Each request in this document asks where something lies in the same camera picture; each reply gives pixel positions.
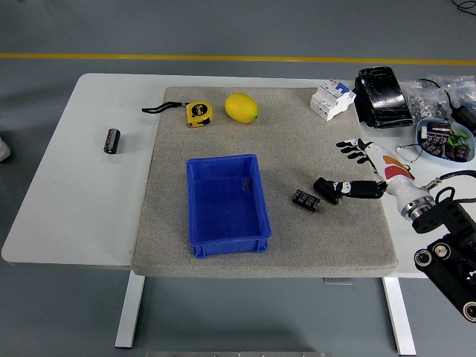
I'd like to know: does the black floor cable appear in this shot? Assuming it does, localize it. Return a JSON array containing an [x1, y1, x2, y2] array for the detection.
[[451, 0, 476, 16]]

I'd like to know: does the light blue bowl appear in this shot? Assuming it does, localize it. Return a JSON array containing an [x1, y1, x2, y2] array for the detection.
[[415, 118, 476, 164]]

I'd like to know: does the grey-brown mat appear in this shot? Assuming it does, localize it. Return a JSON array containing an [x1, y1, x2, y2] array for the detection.
[[130, 86, 399, 279]]

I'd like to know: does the black power adapter with cable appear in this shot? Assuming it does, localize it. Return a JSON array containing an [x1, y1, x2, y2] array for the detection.
[[415, 77, 476, 135]]

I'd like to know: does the yellow tape measure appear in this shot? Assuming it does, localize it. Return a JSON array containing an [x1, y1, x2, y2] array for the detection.
[[141, 100, 215, 129]]

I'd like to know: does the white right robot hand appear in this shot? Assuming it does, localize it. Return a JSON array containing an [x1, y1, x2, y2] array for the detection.
[[332, 138, 435, 219]]

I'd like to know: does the clear bag of small parts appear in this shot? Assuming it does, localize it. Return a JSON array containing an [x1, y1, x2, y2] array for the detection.
[[427, 75, 476, 112]]

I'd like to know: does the black glossy wrapped pack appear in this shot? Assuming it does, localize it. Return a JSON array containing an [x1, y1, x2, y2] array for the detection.
[[352, 66, 416, 129]]

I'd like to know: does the yellow lemon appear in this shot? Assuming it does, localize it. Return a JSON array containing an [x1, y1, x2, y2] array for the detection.
[[224, 92, 260, 123]]

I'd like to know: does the blue plastic box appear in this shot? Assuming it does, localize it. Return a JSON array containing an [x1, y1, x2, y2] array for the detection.
[[185, 153, 272, 260]]

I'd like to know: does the yellow floor tape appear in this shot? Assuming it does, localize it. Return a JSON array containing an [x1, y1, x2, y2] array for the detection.
[[0, 53, 476, 66]]

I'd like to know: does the thin black white wire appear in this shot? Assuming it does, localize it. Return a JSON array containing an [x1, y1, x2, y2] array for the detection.
[[396, 143, 428, 165]]

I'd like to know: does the white blue circuit breaker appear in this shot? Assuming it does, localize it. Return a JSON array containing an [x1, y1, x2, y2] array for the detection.
[[309, 78, 357, 122]]

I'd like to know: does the white table leg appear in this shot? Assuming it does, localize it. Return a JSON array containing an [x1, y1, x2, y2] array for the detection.
[[114, 274, 146, 350], [382, 277, 417, 356]]

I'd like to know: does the clear bag of metal nuts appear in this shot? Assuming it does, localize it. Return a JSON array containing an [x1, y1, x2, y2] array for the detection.
[[405, 79, 453, 123]]

